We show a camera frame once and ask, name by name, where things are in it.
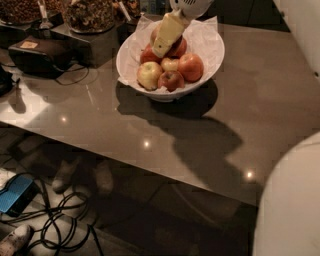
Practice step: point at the white bowl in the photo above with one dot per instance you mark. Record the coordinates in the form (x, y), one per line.
(213, 50)

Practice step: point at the bowl of brown nuts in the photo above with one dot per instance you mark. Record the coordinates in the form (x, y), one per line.
(20, 12)

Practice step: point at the yellow green apple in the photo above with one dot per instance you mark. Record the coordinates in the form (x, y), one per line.
(148, 74)

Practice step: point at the blue foot pedal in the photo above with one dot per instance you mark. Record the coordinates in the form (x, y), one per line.
(16, 195)

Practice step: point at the small jar with spoon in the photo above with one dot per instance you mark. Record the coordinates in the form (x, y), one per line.
(127, 11)

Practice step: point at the red apple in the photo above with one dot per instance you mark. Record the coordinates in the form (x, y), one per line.
(191, 67)
(177, 49)
(171, 80)
(147, 55)

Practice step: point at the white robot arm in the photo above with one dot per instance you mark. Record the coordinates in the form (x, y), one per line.
(254, 137)

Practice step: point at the white paper bowl liner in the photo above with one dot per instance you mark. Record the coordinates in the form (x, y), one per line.
(203, 35)

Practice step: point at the metal serving scoop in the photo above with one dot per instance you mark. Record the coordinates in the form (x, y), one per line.
(45, 24)

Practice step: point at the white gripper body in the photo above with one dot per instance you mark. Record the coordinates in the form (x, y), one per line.
(192, 7)

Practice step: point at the white shoe lower left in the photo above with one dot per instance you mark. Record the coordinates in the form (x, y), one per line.
(15, 240)

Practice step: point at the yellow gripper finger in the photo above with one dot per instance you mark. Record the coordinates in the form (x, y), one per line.
(171, 29)

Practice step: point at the hidden pale apple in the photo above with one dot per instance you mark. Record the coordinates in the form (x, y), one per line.
(169, 64)

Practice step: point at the glass jar of granola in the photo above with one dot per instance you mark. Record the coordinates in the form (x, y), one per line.
(88, 16)

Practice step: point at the black riser box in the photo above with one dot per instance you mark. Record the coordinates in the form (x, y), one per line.
(92, 50)

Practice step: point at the black headset device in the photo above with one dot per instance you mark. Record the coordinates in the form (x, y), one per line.
(46, 58)

